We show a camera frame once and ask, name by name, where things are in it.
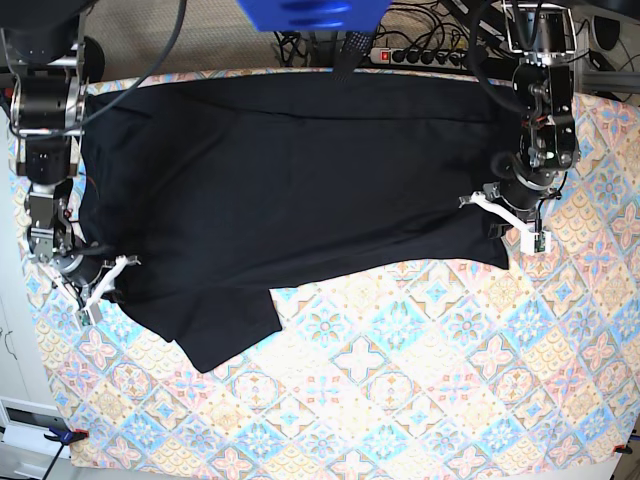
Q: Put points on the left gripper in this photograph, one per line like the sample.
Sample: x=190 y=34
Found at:
x=518 y=206

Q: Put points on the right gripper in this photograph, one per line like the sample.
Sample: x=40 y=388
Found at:
x=90 y=274

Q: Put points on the black T-shirt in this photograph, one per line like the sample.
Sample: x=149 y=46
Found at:
x=226 y=189

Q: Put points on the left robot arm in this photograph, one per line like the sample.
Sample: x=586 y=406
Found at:
x=544 y=36

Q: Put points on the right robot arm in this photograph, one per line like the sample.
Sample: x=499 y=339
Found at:
x=52 y=62

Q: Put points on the white cabinet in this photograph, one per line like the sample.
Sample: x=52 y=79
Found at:
x=24 y=388

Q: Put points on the blue orange clamp bottom left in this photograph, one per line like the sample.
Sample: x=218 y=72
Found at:
x=66 y=437

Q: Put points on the patterned tablecloth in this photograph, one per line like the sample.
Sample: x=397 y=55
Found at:
x=423 y=369

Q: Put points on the orange clamp bottom right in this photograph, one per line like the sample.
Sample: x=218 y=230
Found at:
x=623 y=449

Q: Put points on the blue box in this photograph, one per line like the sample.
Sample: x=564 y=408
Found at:
x=315 y=15

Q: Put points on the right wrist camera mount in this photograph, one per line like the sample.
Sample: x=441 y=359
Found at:
x=91 y=293

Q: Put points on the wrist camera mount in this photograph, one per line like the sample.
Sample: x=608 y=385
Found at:
x=534 y=238
x=91 y=293

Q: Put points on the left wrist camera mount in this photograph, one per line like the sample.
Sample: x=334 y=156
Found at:
x=534 y=238

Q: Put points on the white power strip red switch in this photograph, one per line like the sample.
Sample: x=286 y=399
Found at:
x=417 y=58

